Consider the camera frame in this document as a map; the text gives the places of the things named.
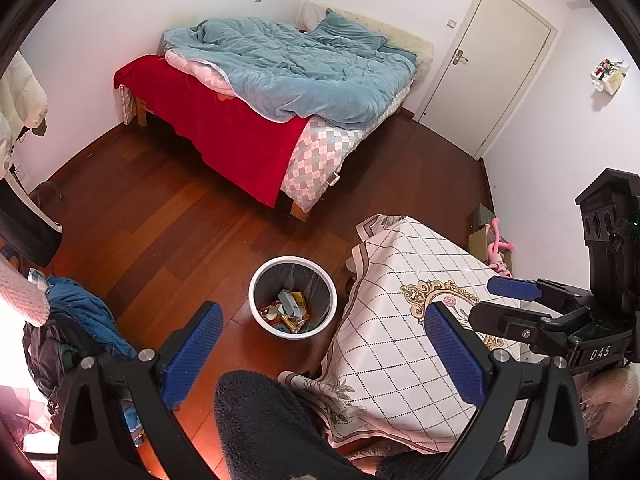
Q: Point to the beige fuzzy cloth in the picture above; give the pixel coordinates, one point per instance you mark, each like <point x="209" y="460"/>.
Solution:
<point x="605" y="400"/>

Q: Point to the pink checkered quilt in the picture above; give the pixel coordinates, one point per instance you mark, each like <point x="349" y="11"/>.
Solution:
<point x="320" y="160"/>

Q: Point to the grey-blue carton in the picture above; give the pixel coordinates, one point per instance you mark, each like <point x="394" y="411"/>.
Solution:
<point x="288" y="301"/>

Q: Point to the dark chair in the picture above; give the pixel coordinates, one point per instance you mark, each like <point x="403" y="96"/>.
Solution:
<point x="25" y="240"/>

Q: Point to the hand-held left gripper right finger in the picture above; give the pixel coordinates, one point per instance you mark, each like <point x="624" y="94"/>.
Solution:
<point x="455" y="355"/>

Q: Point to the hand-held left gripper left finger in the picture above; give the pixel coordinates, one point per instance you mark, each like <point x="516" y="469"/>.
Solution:
<point x="195" y="355"/>

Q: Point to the dark clothes pile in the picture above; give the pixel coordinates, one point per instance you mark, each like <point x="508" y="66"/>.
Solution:
<point x="45" y="350"/>

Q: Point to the pink toy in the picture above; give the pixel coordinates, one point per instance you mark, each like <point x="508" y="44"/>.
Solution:
<point x="500" y="247"/>

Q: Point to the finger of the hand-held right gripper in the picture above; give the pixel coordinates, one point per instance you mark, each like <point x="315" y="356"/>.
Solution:
<point x="512" y="287"/>
<point x="520" y="325"/>

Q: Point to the blue clothes pile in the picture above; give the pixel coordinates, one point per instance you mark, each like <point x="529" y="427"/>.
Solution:
<point x="80" y="305"/>

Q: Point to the pink fluffy cloth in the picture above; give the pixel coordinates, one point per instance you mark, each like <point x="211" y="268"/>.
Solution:
<point x="20" y="290"/>

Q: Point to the cream padded headboard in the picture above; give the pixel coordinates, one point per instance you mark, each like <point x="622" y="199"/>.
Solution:
<point x="407" y="40"/>

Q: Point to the white diamond-patterned tablecloth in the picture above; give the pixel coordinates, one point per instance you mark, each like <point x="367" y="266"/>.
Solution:
<point x="400" y="340"/>

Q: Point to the blue pillow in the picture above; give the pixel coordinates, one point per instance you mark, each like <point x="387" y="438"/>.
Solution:
<point x="350" y="32"/>

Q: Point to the white puffer jacket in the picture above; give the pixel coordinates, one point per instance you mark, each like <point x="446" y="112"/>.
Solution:
<point x="20" y="95"/>

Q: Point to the red blanket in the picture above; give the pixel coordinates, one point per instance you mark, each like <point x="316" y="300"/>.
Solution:
<point x="215" y="120"/>

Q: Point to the white trash bin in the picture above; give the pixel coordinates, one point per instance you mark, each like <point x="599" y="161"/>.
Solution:
<point x="287" y="336"/>

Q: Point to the yellow snack packet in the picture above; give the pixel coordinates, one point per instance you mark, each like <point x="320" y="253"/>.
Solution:
<point x="300" y="302"/>

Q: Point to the white door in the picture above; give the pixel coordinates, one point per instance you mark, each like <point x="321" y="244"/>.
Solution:
<point x="490" y="60"/>

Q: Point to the white wall holder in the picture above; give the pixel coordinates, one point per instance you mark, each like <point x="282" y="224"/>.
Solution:
<point x="611" y="80"/>

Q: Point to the light blue duvet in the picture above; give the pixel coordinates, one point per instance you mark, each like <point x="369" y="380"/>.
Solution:
<point x="300" y="70"/>

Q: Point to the person's black fleece leg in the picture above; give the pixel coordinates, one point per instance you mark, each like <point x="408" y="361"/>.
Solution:
<point x="615" y="460"/>
<point x="270" y="420"/>

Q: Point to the brown cardboard box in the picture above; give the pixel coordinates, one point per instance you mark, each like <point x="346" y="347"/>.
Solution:
<point x="477" y="245"/>

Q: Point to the grey-green box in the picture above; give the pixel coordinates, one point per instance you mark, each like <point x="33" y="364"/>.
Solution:
<point x="482" y="216"/>

